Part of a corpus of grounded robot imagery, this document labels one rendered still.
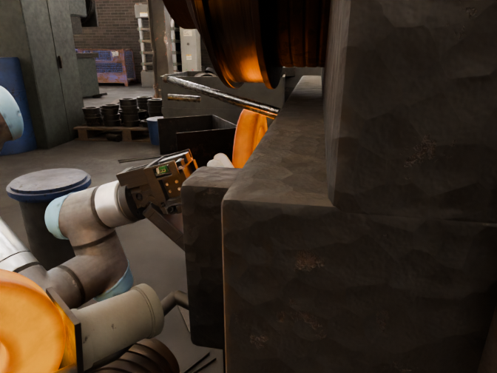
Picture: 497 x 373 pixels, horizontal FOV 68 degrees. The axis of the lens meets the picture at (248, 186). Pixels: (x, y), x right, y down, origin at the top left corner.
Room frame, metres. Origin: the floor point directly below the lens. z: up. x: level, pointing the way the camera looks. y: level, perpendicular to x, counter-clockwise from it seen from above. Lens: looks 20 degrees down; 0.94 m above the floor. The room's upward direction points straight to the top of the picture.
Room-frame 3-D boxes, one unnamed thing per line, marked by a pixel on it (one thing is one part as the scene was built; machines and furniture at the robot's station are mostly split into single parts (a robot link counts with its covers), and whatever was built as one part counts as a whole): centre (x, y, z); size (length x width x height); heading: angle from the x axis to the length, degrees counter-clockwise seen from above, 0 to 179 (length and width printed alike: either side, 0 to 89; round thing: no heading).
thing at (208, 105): (3.48, 0.18, 0.39); 1.03 x 0.83 x 0.79; 84
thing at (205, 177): (0.42, 0.02, 0.68); 0.11 x 0.08 x 0.24; 80
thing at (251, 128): (0.66, -0.01, 0.75); 0.18 x 0.03 x 0.18; 169
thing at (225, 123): (1.19, 0.17, 0.36); 0.26 x 0.20 x 0.72; 25
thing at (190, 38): (10.64, 2.07, 1.03); 1.54 x 0.94 x 2.05; 80
